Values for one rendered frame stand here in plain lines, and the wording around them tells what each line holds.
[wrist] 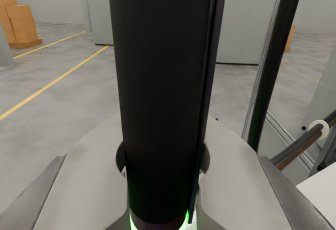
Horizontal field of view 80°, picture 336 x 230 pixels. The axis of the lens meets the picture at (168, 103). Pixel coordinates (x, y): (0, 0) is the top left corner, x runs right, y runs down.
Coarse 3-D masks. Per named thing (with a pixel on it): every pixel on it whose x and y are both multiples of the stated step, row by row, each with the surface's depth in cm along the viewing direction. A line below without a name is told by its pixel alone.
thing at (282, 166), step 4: (332, 120) 34; (328, 124) 32; (332, 124) 33; (320, 132) 31; (316, 136) 30; (320, 136) 31; (312, 140) 29; (304, 144) 28; (308, 144) 28; (300, 148) 27; (304, 148) 28; (296, 152) 26; (300, 152) 27; (292, 156) 26; (296, 156) 26; (284, 160) 25; (288, 160) 25; (292, 160) 26; (280, 164) 24; (284, 164) 25; (288, 164) 25; (280, 168) 24; (284, 168) 25
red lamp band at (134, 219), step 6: (186, 210) 11; (132, 216) 11; (180, 216) 10; (132, 222) 11; (138, 222) 10; (144, 222) 10; (168, 222) 10; (174, 222) 10; (180, 222) 11; (138, 228) 11; (144, 228) 10; (150, 228) 10; (156, 228) 10; (162, 228) 10; (168, 228) 10; (174, 228) 10
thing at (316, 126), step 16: (288, 0) 11; (288, 16) 11; (272, 32) 12; (288, 32) 12; (272, 48) 13; (272, 64) 13; (272, 80) 13; (256, 96) 15; (256, 112) 15; (256, 128) 15; (320, 128) 30; (256, 144) 16; (272, 160) 23
